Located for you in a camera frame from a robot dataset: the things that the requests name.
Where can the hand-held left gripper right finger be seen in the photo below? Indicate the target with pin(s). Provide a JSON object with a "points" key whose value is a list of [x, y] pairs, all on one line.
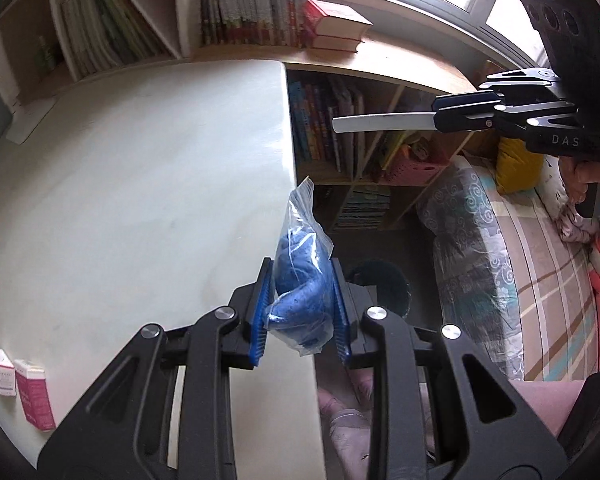
{"points": [[341, 320]]}

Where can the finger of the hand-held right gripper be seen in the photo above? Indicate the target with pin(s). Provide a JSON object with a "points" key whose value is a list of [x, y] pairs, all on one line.
{"points": [[465, 120], [465, 100]]}

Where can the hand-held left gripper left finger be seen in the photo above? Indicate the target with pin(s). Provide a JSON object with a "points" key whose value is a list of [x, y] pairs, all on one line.
{"points": [[260, 320]]}

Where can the dark round trash bin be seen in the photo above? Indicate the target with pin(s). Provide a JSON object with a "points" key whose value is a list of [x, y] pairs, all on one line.
{"points": [[385, 285]]}

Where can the plastic bag with blue cloth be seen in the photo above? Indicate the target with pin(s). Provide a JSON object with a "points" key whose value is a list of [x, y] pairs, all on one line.
{"points": [[300, 270]]}

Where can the white marker pen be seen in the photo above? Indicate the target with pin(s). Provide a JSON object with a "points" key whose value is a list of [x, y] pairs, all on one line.
{"points": [[380, 122]]}

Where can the person's right hand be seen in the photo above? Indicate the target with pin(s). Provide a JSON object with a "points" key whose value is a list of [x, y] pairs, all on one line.
{"points": [[572, 175]]}

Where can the pink plastic basket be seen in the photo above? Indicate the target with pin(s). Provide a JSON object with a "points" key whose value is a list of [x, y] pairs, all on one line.
{"points": [[415, 165]]}

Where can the yellow pillow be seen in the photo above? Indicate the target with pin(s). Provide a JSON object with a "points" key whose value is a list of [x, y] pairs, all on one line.
{"points": [[517, 165]]}

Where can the pink slipper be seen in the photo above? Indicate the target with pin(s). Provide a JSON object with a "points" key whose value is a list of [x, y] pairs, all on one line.
{"points": [[364, 390], [350, 435]]}

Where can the stack of flat books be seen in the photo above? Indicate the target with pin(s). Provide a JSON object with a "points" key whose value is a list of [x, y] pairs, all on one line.
{"points": [[365, 210]]}

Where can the thick red book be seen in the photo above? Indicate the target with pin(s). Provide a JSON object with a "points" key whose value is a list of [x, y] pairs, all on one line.
{"points": [[335, 17], [337, 44]]}

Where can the row of upright picture books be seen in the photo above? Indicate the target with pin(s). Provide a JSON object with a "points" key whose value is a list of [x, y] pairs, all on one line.
{"points": [[325, 120]]}

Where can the bed with patterned bedding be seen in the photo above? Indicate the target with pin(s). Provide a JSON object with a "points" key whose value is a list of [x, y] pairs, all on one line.
{"points": [[480, 260]]}

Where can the person's pink trouser leg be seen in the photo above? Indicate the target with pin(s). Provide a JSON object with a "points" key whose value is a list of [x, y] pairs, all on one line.
{"points": [[555, 405]]}

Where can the row of colourful thin books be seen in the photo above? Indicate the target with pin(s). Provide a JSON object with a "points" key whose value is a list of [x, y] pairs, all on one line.
{"points": [[250, 5]]}

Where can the dark red slim box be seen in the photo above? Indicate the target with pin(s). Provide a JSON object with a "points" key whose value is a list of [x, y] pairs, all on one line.
{"points": [[35, 400]]}

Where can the white desk lamp base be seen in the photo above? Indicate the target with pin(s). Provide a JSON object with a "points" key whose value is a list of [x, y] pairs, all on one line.
{"points": [[30, 120]]}

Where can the row of pale thin books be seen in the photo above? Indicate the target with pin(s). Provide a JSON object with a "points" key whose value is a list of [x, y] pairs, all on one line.
{"points": [[110, 30]]}

